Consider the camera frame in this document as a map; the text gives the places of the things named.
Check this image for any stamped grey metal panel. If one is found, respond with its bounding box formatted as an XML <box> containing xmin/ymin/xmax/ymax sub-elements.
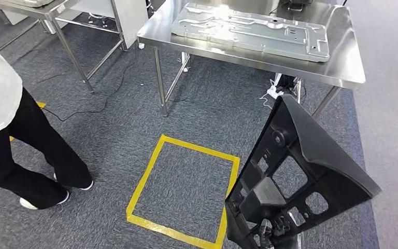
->
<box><xmin>170</xmin><ymin>3</ymin><xmax>331</xmax><ymax>63</ymax></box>

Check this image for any steel frame side table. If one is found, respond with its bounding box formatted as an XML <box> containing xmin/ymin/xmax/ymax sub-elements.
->
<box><xmin>0</xmin><ymin>0</ymin><xmax>127</xmax><ymax>94</ymax></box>

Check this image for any grey metal tray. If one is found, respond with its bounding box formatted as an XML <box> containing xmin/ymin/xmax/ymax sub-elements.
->
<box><xmin>3</xmin><ymin>0</ymin><xmax>55</xmax><ymax>8</ymax></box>

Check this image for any yellow floor tape outline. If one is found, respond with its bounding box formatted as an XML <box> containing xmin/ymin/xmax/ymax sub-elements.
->
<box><xmin>125</xmin><ymin>134</ymin><xmax>241</xmax><ymax>249</ymax></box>

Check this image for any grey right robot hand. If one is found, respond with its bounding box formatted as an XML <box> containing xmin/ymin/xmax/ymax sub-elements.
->
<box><xmin>258</xmin><ymin>217</ymin><xmax>289</xmax><ymax>249</ymax></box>

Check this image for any white partition panel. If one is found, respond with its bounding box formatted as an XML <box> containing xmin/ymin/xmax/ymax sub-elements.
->
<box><xmin>0</xmin><ymin>0</ymin><xmax>149</xmax><ymax>51</ymax></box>

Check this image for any stainless steel workbench table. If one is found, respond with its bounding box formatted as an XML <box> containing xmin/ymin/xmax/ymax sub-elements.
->
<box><xmin>136</xmin><ymin>0</ymin><xmax>367</xmax><ymax>119</ymax></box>

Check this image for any black plastic plate frame part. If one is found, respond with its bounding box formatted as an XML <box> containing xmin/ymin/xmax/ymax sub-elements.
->
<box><xmin>224</xmin><ymin>94</ymin><xmax>382</xmax><ymax>249</ymax></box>

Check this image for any black floor cable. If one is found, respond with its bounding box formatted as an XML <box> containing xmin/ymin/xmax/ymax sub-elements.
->
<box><xmin>36</xmin><ymin>51</ymin><xmax>139</xmax><ymax>122</ymax></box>

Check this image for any person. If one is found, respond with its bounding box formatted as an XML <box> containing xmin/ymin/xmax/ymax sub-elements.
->
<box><xmin>0</xmin><ymin>32</ymin><xmax>94</xmax><ymax>211</ymax></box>

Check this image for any white power strip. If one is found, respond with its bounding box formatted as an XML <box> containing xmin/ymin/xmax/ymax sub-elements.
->
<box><xmin>267</xmin><ymin>74</ymin><xmax>284</xmax><ymax>100</ymax></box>

